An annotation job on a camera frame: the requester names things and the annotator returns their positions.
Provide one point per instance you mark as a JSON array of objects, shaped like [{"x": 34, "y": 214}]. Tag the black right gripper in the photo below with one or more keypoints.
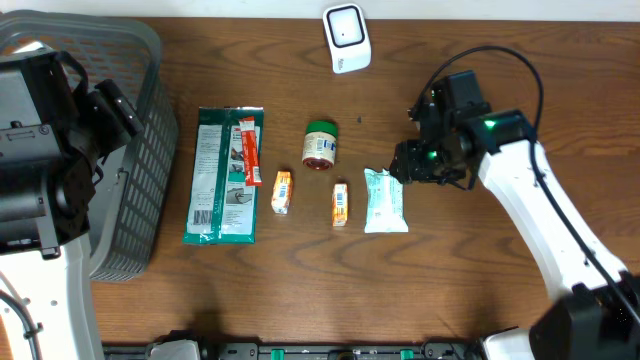
[{"x": 408, "y": 156}]

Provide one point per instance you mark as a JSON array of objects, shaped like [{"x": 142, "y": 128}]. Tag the mint green wipes packet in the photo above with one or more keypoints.
[{"x": 385, "y": 203}]

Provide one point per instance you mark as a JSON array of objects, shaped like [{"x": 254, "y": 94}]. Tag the orange tissue pack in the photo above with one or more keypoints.
[
  {"x": 340, "y": 205},
  {"x": 282, "y": 192}
]

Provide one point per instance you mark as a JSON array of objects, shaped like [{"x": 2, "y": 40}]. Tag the green lidded small jar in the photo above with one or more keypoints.
[{"x": 320, "y": 145}]

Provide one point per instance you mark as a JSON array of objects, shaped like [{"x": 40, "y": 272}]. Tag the red and white package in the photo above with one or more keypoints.
[{"x": 250, "y": 150}]

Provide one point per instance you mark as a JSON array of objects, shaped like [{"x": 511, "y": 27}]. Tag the dark green package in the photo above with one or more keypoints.
[{"x": 222, "y": 207}]

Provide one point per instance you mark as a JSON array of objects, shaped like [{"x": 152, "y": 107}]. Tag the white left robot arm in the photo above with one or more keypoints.
[{"x": 55, "y": 128}]

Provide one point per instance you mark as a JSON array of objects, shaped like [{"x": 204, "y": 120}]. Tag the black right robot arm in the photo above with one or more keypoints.
[{"x": 595, "y": 298}]

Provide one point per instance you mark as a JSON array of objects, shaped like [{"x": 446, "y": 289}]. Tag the white barcode scanner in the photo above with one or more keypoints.
[{"x": 347, "y": 38}]

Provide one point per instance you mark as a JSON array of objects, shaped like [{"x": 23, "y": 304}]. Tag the grey plastic mesh basket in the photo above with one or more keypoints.
[{"x": 124, "y": 213}]

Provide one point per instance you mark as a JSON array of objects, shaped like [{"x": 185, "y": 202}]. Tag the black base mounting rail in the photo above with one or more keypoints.
[{"x": 184, "y": 344}]

